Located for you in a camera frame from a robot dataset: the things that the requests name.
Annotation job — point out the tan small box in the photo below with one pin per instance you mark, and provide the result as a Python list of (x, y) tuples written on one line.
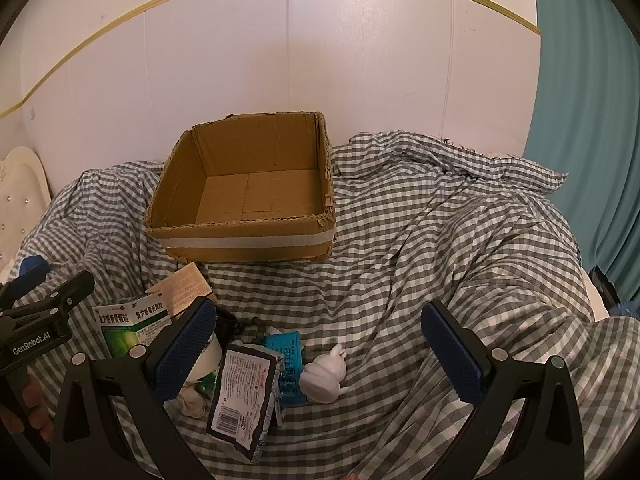
[(185, 285)]

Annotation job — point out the brown cardboard box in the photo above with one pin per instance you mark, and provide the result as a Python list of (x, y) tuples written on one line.
[(240, 245)]

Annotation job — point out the green white medicine box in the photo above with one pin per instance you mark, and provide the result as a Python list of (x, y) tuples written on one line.
[(125, 330)]

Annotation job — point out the white plastic wrap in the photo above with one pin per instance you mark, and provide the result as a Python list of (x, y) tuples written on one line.
[(192, 402)]

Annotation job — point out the white padded headboard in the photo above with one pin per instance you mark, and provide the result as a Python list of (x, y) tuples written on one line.
[(20, 200)]

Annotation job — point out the blue object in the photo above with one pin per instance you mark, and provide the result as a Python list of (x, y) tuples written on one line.
[(35, 263)]

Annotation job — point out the blue blister pack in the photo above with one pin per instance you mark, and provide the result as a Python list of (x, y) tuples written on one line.
[(287, 360)]

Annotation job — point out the teal curtain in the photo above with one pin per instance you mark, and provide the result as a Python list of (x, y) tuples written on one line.
[(590, 135)]

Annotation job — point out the black object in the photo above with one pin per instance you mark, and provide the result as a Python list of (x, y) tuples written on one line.
[(602, 290)]

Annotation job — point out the white figurine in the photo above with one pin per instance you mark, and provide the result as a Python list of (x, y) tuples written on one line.
[(325, 377)]

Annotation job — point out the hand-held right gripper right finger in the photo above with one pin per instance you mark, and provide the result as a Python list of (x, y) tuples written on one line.
[(452, 355)]

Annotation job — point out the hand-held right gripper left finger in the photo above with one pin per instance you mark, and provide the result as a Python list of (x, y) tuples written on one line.
[(185, 355)]

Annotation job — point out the patterned pillow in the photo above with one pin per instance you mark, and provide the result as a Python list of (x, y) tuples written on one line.
[(492, 154)]

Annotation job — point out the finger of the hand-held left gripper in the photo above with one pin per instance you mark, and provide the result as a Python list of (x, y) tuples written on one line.
[(22, 287), (65, 292)]

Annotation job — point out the black case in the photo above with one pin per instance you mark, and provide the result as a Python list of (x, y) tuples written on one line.
[(227, 325)]

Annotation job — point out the green packet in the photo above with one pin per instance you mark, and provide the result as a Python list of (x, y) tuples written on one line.
[(209, 385)]

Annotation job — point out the person's left hand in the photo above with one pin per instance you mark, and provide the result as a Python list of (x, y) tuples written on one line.
[(37, 405)]

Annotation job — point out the black snack packet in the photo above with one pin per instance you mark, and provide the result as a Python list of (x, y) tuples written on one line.
[(240, 395)]

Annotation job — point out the grey checked blanket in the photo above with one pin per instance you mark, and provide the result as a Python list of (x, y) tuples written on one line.
[(400, 285)]

